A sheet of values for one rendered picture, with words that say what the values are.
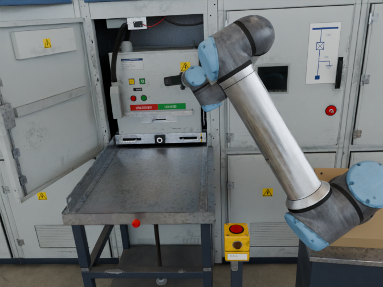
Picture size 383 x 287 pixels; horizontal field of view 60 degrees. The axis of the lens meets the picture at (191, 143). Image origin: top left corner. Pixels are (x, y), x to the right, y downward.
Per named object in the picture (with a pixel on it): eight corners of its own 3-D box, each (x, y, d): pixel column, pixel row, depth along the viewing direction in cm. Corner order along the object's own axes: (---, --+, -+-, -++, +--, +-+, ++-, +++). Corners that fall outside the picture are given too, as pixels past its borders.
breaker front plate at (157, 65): (201, 135, 195) (198, 50, 178) (119, 137, 199) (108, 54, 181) (201, 134, 197) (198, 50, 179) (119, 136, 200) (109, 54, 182)
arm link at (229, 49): (367, 231, 102) (242, 12, 92) (321, 264, 100) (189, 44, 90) (338, 217, 117) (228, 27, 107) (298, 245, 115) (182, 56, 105)
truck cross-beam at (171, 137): (206, 142, 197) (206, 132, 194) (115, 144, 200) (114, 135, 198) (206, 139, 201) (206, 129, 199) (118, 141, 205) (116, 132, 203)
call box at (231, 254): (249, 262, 111) (249, 236, 107) (225, 262, 111) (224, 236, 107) (247, 246, 118) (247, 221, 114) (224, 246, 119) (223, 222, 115)
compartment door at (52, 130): (9, 201, 148) (-41, 23, 121) (97, 148, 202) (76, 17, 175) (21, 203, 145) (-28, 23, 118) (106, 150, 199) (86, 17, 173)
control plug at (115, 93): (121, 118, 184) (117, 87, 177) (113, 119, 184) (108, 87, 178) (125, 114, 191) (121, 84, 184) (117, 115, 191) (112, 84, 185)
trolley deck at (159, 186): (215, 224, 133) (215, 210, 131) (63, 225, 137) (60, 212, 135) (213, 155, 196) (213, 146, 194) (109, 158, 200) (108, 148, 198)
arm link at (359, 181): (390, 200, 114) (415, 187, 98) (350, 228, 113) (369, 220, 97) (358, 164, 120) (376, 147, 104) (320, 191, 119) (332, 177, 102)
